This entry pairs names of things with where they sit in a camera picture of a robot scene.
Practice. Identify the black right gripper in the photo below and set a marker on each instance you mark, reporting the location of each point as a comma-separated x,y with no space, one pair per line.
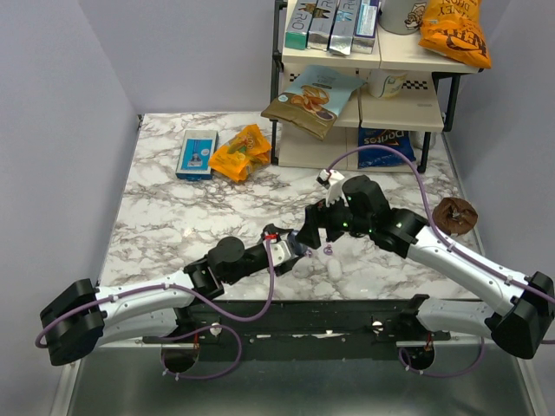
309,234

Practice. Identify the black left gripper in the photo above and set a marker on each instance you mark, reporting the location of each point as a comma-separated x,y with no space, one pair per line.
286,268

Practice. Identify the purple earbud charging case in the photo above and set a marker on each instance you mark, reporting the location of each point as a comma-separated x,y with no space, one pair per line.
298,249

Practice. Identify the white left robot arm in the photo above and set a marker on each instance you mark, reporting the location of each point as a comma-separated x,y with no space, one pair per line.
85,316

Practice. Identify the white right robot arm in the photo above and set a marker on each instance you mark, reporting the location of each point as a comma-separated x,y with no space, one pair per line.
514,310

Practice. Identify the white earbud case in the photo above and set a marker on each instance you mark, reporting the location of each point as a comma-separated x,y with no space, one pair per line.
334,269

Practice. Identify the white earbud left one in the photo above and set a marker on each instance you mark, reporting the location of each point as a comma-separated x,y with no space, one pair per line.
299,273

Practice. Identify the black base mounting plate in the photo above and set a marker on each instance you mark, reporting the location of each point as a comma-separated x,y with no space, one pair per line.
300,330

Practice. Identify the orange snack bag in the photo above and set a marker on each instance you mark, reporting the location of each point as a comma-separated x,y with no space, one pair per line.
238,158

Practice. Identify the teal gold chip bag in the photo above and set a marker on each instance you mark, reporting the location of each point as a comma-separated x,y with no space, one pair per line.
314,100

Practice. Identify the blue razor box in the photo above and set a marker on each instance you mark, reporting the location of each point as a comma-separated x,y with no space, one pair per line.
197,148

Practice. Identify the white mug on shelf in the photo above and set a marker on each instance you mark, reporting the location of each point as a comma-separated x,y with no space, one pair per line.
386,83

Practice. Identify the black beige shelf rack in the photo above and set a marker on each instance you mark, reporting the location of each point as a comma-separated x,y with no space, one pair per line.
426,103

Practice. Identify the teal toothpaste box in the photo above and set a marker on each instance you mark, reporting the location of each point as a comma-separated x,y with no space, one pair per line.
296,34

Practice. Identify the blue white box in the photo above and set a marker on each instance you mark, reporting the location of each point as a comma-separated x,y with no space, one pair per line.
365,29

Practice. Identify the white printed cup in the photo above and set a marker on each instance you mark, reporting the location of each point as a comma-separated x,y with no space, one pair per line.
402,17

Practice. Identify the orange honey dijon chip bag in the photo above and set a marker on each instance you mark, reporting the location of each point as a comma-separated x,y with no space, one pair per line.
452,28

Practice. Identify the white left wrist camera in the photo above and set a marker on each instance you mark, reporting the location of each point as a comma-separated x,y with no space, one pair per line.
280,252

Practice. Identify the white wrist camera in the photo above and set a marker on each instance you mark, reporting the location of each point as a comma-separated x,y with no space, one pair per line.
280,252
332,180

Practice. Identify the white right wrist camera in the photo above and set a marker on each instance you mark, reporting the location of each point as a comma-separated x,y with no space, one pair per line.
332,180

